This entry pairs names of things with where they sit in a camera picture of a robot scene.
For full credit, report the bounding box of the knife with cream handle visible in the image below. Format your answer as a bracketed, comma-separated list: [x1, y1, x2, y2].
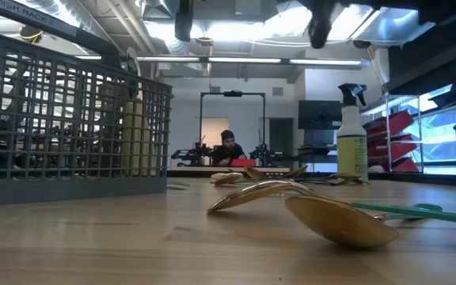
[126, 46, 145, 178]
[121, 101, 134, 178]
[143, 114, 158, 178]

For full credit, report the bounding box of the gold spoon green handle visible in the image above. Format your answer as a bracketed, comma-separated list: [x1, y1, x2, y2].
[285, 196, 443, 249]
[207, 180, 456, 227]

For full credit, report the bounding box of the grey silverware rack basket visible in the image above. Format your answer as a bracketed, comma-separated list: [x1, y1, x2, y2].
[0, 0, 173, 207]

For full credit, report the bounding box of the long ceiling light strip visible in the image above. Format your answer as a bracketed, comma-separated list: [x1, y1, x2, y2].
[75, 55, 371, 69]

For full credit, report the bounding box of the dark door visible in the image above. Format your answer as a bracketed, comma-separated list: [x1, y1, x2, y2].
[269, 117, 295, 158]

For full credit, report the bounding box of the red storage bin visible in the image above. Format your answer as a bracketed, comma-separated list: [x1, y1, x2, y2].
[367, 134, 418, 160]
[363, 109, 415, 138]
[382, 157, 420, 173]

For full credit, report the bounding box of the white spray bottle yellow label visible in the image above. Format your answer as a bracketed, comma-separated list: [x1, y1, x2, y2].
[336, 82, 370, 181]

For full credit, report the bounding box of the dark equipment cart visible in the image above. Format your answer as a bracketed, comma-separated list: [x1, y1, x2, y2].
[295, 144, 339, 172]

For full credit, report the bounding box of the person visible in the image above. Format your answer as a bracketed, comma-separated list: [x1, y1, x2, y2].
[211, 129, 249, 167]

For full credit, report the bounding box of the gold fork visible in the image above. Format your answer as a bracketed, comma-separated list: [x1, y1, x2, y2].
[283, 165, 310, 180]

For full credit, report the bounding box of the red box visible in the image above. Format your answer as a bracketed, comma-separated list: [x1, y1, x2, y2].
[230, 158, 257, 168]

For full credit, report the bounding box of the silver ceiling duct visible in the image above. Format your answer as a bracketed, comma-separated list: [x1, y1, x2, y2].
[357, 0, 456, 45]

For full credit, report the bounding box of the black wall monitor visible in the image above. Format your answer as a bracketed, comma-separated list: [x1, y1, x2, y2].
[298, 99, 344, 131]

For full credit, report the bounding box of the black background rig frame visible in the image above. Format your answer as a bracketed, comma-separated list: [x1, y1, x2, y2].
[199, 89, 268, 167]

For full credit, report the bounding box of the metal shelf frame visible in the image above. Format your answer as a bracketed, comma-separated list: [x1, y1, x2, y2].
[384, 93, 425, 174]

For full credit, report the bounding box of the black cable reel yellow cord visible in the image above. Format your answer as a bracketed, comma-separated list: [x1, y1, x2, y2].
[17, 25, 45, 44]

